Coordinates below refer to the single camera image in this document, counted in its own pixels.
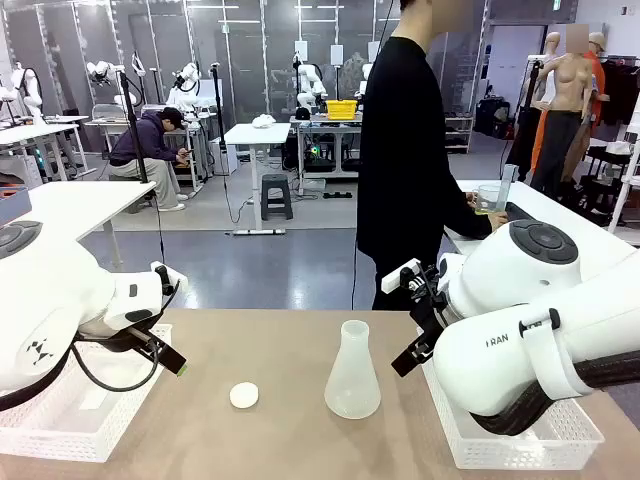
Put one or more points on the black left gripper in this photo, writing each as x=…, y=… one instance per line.
x=131, y=338

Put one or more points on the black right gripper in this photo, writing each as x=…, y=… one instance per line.
x=431, y=310

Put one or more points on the translucent plastic conical flask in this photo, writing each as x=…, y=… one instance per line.
x=352, y=385

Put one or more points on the white round flask cap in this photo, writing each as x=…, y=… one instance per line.
x=244, y=395

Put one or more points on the clear plastic beaker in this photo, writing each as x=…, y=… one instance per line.
x=487, y=200

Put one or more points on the clear plastic graduated cylinder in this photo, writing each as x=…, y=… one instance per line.
x=506, y=185

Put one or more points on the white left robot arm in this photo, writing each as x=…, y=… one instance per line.
x=50, y=290

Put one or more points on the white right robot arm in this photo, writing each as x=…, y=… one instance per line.
x=525, y=350

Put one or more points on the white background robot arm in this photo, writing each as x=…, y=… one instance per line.
x=311, y=85
x=185, y=85
x=30, y=92

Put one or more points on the person's right forearm black sleeve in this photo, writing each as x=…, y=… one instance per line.
x=470, y=227

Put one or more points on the person's right hand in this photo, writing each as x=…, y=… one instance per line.
x=500, y=221

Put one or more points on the person's left hand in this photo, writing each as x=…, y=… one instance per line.
x=473, y=198

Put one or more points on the white paper label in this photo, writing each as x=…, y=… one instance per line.
x=93, y=398

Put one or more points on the white perforated plastic basket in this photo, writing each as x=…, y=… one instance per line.
x=500, y=455
x=60, y=440

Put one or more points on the white power strip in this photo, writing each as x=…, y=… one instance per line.
x=260, y=231

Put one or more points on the white work table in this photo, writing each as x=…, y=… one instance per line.
x=75, y=205

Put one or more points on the black flat tray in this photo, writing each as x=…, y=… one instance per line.
x=522, y=212

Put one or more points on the grey plastic stool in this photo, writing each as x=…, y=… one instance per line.
x=276, y=195

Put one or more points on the white side table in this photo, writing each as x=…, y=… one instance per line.
x=550, y=210

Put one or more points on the person in black sweater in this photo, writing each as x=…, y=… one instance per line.
x=400, y=150

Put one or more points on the seated person purple hoodie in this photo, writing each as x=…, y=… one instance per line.
x=145, y=145

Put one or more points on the grey blue storage box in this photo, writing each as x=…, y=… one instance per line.
x=12, y=205

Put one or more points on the white shoe rack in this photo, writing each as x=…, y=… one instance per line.
x=460, y=132

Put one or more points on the black tripod pole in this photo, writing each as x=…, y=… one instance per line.
x=131, y=120

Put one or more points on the white standing desk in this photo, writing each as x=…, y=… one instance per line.
x=257, y=132

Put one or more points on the white crumpled cloth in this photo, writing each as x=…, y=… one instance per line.
x=263, y=120

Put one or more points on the black luggage bags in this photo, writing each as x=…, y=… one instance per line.
x=492, y=117

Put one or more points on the white lab table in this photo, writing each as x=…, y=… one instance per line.
x=35, y=135

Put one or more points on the yellow plastic basket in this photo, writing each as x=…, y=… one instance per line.
x=341, y=109

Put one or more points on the black cap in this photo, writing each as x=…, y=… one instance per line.
x=302, y=114

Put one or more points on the white metal rack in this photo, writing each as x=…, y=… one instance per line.
x=627, y=165

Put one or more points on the beige mannequin dark trousers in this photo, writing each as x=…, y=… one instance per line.
x=567, y=100

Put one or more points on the white hanging panel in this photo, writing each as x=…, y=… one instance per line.
x=374, y=51
x=301, y=51
x=337, y=55

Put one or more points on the dark hanging garments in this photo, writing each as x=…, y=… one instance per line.
x=622, y=90

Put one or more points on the pale bare mannequin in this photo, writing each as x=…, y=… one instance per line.
x=552, y=47

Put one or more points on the mannequin in orange clothes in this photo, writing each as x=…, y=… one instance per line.
x=597, y=65

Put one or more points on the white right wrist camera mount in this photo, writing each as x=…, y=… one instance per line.
x=397, y=277

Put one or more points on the metal frame work table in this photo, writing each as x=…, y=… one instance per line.
x=325, y=122

